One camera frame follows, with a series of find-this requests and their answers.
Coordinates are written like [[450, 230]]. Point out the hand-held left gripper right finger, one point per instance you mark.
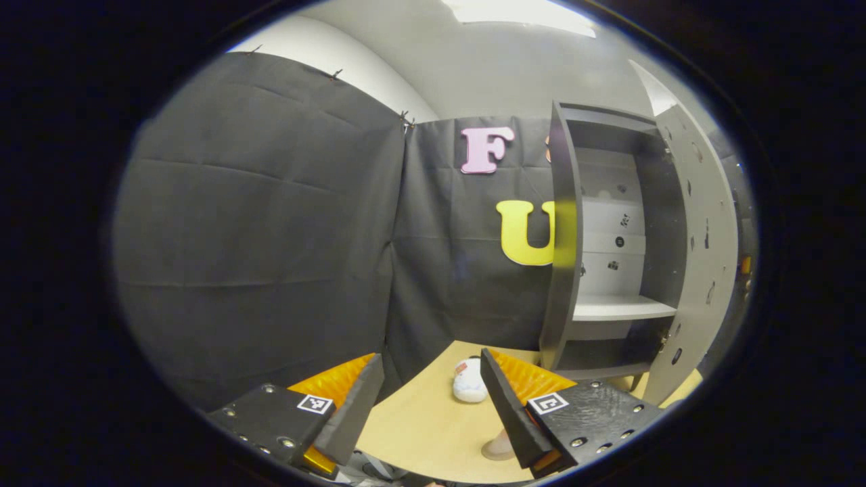
[[507, 412]]

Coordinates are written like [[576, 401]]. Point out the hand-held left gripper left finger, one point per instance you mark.
[[355, 406]]

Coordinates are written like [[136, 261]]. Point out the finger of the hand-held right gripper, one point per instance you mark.
[[745, 265]]

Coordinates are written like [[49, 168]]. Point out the light grey cabinet door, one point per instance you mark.
[[707, 257]]

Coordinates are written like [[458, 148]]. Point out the white cabinet shelf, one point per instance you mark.
[[619, 308]]

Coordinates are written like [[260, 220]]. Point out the dark grey cabinet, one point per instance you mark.
[[561, 270]]

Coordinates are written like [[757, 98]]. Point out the white plush toy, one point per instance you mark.
[[469, 382]]

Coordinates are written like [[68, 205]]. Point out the black backdrop cloth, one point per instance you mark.
[[257, 237]]

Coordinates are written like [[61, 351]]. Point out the ceiling light panel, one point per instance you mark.
[[521, 13]]

